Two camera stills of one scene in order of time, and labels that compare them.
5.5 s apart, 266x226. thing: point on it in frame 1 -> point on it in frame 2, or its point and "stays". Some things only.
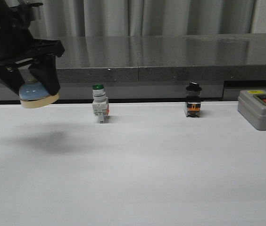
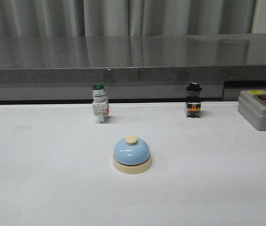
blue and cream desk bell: (32, 95) -> (131, 156)
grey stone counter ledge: (159, 68) stays
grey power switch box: (263, 110) stays
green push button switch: (100, 104) stays
